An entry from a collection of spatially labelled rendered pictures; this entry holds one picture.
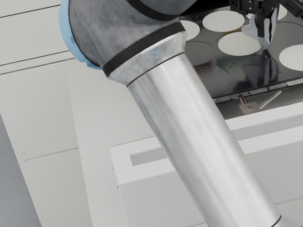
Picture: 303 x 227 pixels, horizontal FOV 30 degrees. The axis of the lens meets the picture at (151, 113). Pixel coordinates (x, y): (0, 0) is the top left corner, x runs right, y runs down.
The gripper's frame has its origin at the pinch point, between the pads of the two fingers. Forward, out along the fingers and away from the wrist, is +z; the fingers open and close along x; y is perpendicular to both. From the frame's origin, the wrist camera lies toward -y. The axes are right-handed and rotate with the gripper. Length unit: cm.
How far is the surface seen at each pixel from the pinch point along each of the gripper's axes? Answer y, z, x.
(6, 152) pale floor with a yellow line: 126, 91, -6
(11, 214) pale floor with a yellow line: 98, 91, 18
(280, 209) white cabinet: -18.1, 11.3, 32.6
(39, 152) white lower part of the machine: 60, 38, 24
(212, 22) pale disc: 17.3, 1.5, -5.9
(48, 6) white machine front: 50, -6, 14
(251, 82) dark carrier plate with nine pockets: -2.1, 1.5, 12.2
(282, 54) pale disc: -3.6, 1.5, 0.3
